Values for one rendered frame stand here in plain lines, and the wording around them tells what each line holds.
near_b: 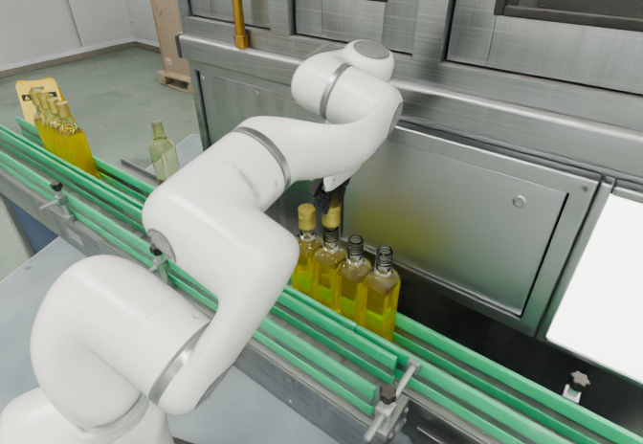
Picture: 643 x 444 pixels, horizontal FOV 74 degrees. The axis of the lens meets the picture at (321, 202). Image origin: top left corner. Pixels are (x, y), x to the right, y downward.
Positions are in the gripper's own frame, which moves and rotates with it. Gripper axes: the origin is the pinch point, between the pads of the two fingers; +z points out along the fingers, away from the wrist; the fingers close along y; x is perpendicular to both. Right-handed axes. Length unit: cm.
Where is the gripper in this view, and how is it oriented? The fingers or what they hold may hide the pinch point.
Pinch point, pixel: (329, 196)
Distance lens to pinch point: 77.9
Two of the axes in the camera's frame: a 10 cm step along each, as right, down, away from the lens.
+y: -6.2, 4.8, -6.2
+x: 7.6, 5.5, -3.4
